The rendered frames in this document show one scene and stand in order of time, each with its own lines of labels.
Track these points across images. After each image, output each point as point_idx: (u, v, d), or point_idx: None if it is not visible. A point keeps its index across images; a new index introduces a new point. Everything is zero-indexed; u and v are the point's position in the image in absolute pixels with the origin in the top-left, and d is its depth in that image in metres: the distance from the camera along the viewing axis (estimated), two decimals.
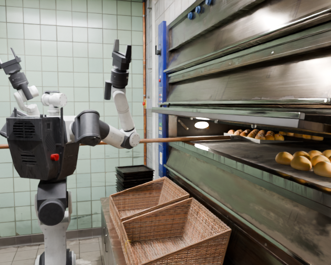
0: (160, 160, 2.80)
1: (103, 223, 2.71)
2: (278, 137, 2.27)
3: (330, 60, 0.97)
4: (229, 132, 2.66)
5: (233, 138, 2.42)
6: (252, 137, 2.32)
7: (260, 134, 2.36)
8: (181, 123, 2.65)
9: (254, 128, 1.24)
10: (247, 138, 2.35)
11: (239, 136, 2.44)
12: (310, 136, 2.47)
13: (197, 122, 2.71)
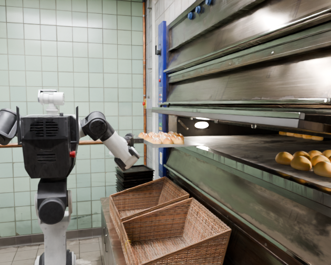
0: (160, 160, 2.80)
1: (103, 223, 2.71)
2: (177, 141, 2.06)
3: (330, 60, 0.97)
4: (139, 134, 2.44)
5: (134, 141, 2.21)
6: (151, 141, 2.11)
7: (162, 138, 2.15)
8: (181, 123, 2.65)
9: (254, 128, 1.24)
10: (146, 141, 2.14)
11: (142, 139, 2.23)
12: (310, 136, 2.47)
13: (197, 122, 2.71)
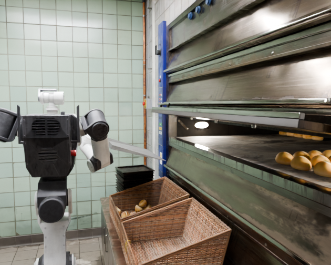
0: (160, 160, 2.80)
1: (103, 223, 2.71)
2: None
3: (330, 60, 0.97)
4: (146, 202, 2.54)
5: None
6: None
7: None
8: (181, 123, 2.65)
9: (254, 128, 1.24)
10: (109, 142, 2.06)
11: None
12: (310, 136, 2.47)
13: (197, 122, 2.71)
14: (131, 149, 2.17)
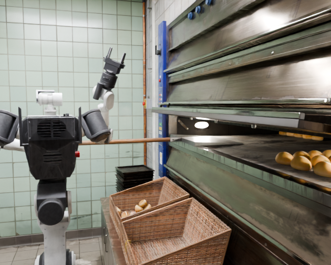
0: (160, 160, 2.80)
1: (103, 223, 2.71)
2: None
3: (330, 60, 0.97)
4: (146, 202, 2.54)
5: (173, 139, 2.29)
6: None
7: None
8: (181, 123, 2.65)
9: (254, 128, 1.24)
10: (186, 140, 2.22)
11: (180, 138, 2.31)
12: (310, 136, 2.47)
13: (197, 122, 2.71)
14: (204, 140, 2.33)
